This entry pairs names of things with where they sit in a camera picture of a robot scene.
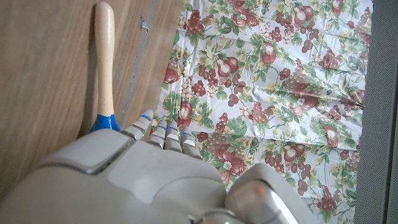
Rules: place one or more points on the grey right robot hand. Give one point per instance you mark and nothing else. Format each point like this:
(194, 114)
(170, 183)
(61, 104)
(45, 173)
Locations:
(130, 183)

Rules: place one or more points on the wooden stick with blue head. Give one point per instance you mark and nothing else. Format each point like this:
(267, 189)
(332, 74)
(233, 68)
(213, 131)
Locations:
(104, 62)

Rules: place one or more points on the floral fruit print backdrop cloth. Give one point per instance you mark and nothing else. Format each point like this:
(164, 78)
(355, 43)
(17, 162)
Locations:
(264, 102)

